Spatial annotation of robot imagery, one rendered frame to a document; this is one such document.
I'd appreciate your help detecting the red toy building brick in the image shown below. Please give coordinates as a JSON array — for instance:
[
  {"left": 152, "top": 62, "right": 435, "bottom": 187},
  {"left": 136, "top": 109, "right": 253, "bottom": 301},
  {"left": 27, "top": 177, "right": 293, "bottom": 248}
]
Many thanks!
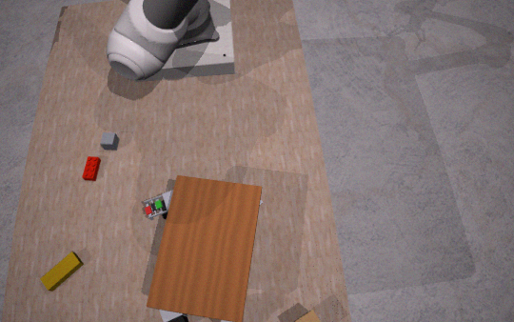
[{"left": 82, "top": 156, "right": 101, "bottom": 181}]

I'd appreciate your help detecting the yellow rectangular block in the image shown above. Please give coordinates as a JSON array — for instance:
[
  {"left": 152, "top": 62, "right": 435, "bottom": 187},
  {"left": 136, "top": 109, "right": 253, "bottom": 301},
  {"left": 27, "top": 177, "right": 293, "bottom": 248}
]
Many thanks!
[{"left": 40, "top": 252, "right": 84, "bottom": 292}]

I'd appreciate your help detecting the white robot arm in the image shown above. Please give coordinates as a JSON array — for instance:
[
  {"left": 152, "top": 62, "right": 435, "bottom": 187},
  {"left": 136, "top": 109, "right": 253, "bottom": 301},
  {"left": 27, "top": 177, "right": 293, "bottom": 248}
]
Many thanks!
[{"left": 107, "top": 0, "right": 219, "bottom": 81}]

